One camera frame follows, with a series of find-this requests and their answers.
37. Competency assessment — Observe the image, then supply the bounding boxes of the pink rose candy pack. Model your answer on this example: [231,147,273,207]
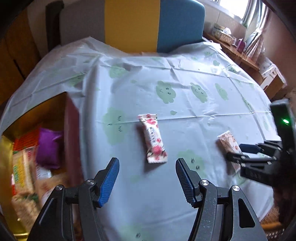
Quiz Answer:
[138,113,168,164]

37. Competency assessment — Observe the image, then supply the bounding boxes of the white ba zhen snack pack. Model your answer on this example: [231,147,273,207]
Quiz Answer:
[217,131,243,175]

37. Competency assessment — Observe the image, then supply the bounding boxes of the black rolled mat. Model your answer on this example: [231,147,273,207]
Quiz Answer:
[45,1,64,52]

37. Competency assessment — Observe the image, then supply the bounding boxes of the white green patterned tablecloth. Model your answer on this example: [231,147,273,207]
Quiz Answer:
[1,37,278,240]

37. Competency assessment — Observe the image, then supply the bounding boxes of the window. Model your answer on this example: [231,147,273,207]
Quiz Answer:
[214,0,250,20]

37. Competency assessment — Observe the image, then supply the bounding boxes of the orange round cake pack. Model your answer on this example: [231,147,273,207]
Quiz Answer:
[36,173,69,208]

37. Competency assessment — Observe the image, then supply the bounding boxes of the white cardboard box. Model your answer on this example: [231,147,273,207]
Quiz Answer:
[257,54,287,99]

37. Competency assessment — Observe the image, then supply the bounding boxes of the yellow green cracker pack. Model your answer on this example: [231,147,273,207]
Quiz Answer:
[12,150,35,194]

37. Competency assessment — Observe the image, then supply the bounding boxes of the wooden side desk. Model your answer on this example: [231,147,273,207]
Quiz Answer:
[203,31,259,72]

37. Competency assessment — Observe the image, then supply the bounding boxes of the purple snack pouch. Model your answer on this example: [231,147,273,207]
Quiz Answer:
[36,128,63,169]

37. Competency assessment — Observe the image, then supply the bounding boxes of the large orange snack bag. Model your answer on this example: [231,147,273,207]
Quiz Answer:
[13,128,40,151]

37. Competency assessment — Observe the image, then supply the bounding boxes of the red gold gift box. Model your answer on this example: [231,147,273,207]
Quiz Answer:
[1,93,84,240]

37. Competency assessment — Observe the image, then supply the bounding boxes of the tissue box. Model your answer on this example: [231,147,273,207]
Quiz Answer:
[212,24,233,45]

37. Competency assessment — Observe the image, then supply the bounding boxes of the puffed rice bar pack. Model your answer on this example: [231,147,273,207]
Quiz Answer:
[11,193,40,232]

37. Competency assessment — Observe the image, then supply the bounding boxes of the purple cup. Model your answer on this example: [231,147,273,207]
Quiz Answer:
[236,38,246,53]

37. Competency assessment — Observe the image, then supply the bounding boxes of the wicker chair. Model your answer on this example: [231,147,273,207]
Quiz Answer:
[260,206,285,241]

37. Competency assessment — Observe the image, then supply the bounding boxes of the grey yellow blue sofa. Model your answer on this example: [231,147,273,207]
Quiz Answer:
[60,1,205,53]

